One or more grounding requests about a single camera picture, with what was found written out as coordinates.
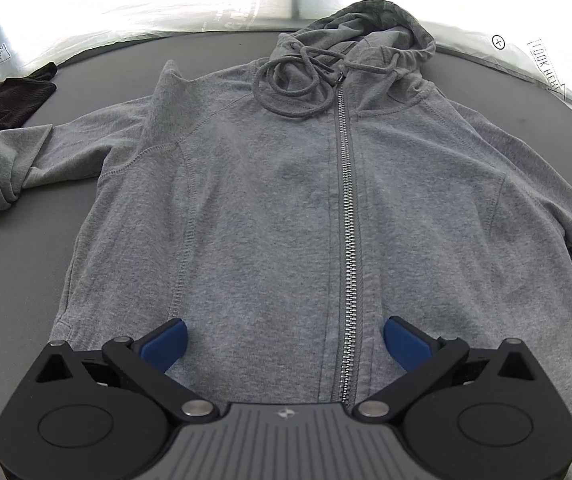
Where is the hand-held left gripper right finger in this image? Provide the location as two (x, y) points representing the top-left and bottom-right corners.
(351, 315), (539, 421)

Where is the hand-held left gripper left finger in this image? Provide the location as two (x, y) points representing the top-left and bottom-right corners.
(34, 318), (219, 421)

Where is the grey zip hoodie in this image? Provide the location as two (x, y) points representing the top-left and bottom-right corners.
(0, 0), (572, 480)

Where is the black mesh garment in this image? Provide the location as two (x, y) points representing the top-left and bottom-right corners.
(0, 62), (58, 142)

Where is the white printed sheet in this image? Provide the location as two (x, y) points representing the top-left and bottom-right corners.
(0, 0), (572, 120)

